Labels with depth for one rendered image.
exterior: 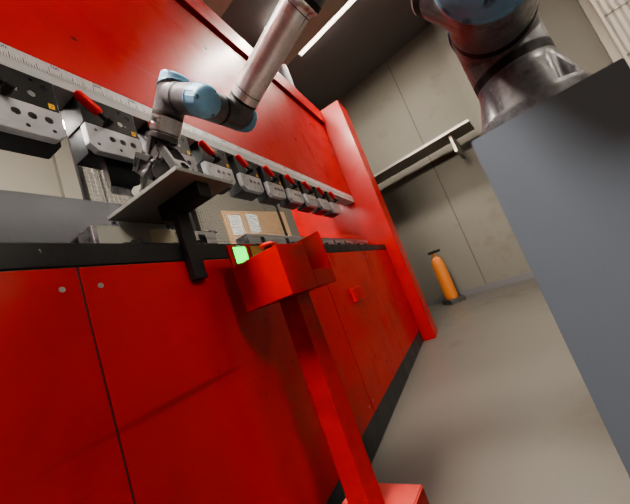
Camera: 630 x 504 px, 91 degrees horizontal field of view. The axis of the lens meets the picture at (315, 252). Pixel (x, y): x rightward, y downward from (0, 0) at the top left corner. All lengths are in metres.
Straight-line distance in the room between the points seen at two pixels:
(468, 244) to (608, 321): 3.94
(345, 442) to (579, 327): 0.54
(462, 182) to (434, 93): 1.24
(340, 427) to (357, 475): 0.11
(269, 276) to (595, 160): 0.59
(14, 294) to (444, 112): 4.55
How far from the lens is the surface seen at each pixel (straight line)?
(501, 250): 4.41
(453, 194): 4.49
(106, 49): 1.30
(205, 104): 0.84
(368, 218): 2.82
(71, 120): 1.08
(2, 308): 0.63
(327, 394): 0.81
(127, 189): 1.03
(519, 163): 0.54
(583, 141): 0.54
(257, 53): 0.90
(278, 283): 0.71
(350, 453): 0.86
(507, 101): 0.59
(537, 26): 0.65
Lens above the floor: 0.63
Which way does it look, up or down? 8 degrees up
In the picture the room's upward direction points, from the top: 20 degrees counter-clockwise
